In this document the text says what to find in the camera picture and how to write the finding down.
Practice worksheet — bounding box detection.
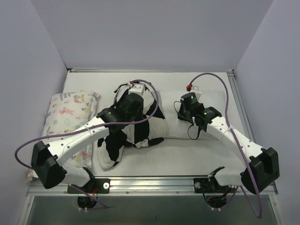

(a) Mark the black white checkered pillowcase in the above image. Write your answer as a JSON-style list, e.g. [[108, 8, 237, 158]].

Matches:
[[94, 87, 168, 171]]

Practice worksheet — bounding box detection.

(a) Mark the white pillow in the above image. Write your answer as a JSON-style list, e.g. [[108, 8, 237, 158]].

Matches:
[[94, 90, 193, 171]]

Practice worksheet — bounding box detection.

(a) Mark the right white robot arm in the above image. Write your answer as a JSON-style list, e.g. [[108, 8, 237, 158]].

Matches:
[[178, 92, 280, 194]]

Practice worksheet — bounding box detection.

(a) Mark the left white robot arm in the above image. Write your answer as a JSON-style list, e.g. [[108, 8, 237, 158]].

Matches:
[[31, 93, 143, 193]]

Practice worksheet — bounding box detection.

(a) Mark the thin black cable loop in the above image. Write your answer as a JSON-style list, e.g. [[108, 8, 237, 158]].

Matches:
[[173, 100, 202, 141]]

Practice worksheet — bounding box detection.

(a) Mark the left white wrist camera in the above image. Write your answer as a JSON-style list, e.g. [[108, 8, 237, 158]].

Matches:
[[128, 83, 145, 97]]

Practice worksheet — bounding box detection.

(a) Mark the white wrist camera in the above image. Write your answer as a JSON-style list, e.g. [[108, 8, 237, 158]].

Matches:
[[186, 84, 202, 101], [128, 83, 145, 97]]

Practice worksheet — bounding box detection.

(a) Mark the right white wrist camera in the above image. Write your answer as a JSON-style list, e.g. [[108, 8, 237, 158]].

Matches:
[[186, 84, 202, 101]]

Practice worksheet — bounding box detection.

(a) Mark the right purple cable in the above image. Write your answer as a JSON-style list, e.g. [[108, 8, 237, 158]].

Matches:
[[187, 72, 263, 219]]

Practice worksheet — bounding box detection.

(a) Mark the purple cable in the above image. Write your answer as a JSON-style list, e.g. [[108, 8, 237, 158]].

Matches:
[[187, 72, 263, 219], [14, 79, 160, 210]]

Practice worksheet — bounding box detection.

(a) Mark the right aluminium rail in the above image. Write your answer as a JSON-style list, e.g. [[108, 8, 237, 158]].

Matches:
[[227, 70, 254, 141]]

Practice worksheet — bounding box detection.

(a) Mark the aluminium rail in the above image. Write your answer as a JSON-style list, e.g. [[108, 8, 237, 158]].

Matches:
[[227, 70, 254, 141], [27, 176, 278, 196]]

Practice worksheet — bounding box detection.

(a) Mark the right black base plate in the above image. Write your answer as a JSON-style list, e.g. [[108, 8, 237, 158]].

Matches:
[[193, 177, 234, 194]]

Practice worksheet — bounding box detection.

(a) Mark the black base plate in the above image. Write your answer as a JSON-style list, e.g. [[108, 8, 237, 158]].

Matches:
[[193, 177, 234, 194], [71, 178, 111, 194]]

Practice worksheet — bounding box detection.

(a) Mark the front aluminium rail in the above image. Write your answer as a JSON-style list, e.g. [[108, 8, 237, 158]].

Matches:
[[27, 176, 278, 196]]

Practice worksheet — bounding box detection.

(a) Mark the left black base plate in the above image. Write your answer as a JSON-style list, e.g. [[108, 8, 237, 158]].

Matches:
[[71, 178, 111, 194]]

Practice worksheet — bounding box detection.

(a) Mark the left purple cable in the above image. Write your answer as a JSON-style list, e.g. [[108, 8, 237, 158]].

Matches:
[[14, 79, 160, 210]]

